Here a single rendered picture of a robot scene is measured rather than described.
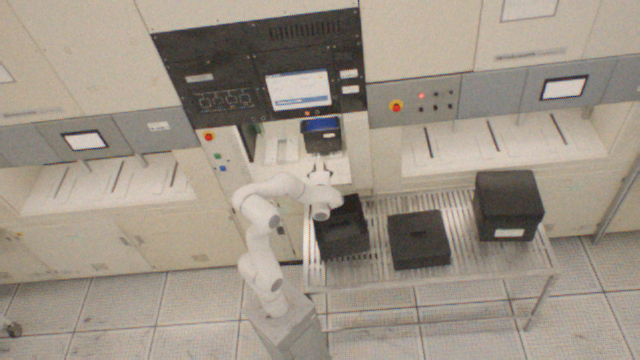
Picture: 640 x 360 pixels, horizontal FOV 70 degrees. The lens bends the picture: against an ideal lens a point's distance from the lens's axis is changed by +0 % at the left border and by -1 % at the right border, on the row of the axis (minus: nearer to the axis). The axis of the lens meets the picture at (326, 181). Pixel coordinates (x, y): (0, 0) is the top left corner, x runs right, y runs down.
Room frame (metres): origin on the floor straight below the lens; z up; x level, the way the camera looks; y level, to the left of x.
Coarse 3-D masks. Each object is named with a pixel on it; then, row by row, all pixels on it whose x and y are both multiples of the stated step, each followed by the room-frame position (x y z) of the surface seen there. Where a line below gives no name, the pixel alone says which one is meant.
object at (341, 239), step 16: (336, 208) 1.59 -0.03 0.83; (352, 208) 1.60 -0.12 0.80; (320, 224) 1.55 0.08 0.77; (336, 224) 1.52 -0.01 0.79; (352, 224) 1.51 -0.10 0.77; (320, 240) 1.45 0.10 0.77; (336, 240) 1.32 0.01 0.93; (352, 240) 1.32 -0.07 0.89; (368, 240) 1.33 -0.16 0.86; (320, 256) 1.32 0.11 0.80; (336, 256) 1.32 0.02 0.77
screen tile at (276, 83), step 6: (288, 78) 1.76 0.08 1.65; (294, 78) 1.76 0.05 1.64; (270, 84) 1.77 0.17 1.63; (276, 84) 1.77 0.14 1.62; (282, 84) 1.76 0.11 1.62; (288, 84) 1.76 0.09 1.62; (294, 84) 1.76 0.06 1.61; (288, 90) 1.76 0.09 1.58; (294, 90) 1.76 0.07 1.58; (276, 96) 1.77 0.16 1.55; (282, 96) 1.77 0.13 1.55; (288, 96) 1.76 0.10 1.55; (294, 96) 1.76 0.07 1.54
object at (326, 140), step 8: (304, 120) 2.12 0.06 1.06; (304, 128) 2.05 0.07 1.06; (336, 128) 1.94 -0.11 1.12; (304, 136) 1.96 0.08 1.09; (312, 136) 1.95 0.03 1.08; (320, 136) 1.95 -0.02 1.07; (328, 136) 1.94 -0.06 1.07; (336, 136) 1.94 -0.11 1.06; (312, 144) 1.96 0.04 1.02; (320, 144) 1.95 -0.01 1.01; (328, 144) 1.94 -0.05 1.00; (336, 144) 1.94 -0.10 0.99; (312, 152) 1.96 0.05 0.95; (320, 152) 1.95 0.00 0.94
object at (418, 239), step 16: (400, 224) 1.39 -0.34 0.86; (416, 224) 1.37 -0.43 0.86; (432, 224) 1.35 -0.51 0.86; (400, 240) 1.29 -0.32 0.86; (416, 240) 1.27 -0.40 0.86; (432, 240) 1.25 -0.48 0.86; (400, 256) 1.20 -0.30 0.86; (416, 256) 1.18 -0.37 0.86; (432, 256) 1.16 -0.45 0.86; (448, 256) 1.16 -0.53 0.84
